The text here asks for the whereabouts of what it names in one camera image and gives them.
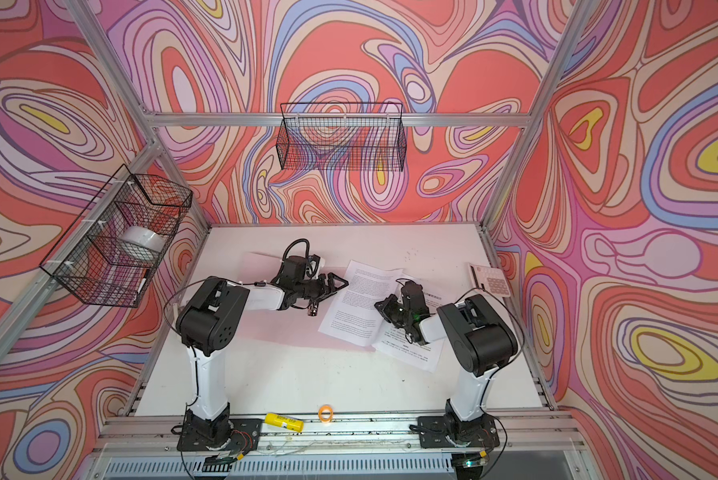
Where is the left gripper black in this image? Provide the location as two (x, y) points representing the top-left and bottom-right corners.
(294, 273), (349, 303)

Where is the printed paper sheet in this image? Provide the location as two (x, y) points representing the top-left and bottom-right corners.
(319, 260), (405, 347)
(372, 277), (446, 372)

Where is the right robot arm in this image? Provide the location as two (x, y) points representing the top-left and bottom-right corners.
(374, 280), (520, 429)

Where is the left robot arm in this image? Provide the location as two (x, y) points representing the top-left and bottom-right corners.
(173, 255), (349, 422)

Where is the pink calculator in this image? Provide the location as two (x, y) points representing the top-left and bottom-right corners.
(468, 264), (512, 297)

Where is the yellow glue stick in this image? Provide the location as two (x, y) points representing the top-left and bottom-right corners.
(264, 413), (304, 433)

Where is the white tape roll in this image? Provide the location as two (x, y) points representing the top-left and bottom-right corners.
(120, 225), (166, 252)

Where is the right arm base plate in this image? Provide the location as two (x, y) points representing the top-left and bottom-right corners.
(409, 414), (501, 451)

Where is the black wire basket back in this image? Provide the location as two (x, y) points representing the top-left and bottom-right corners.
(276, 101), (407, 172)

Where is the black wire basket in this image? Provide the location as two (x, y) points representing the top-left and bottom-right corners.
(276, 101), (407, 172)
(40, 166), (193, 308)

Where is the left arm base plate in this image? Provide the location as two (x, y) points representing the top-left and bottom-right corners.
(171, 418), (263, 453)

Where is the black wire basket left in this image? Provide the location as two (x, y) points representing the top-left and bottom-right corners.
(40, 166), (193, 308)

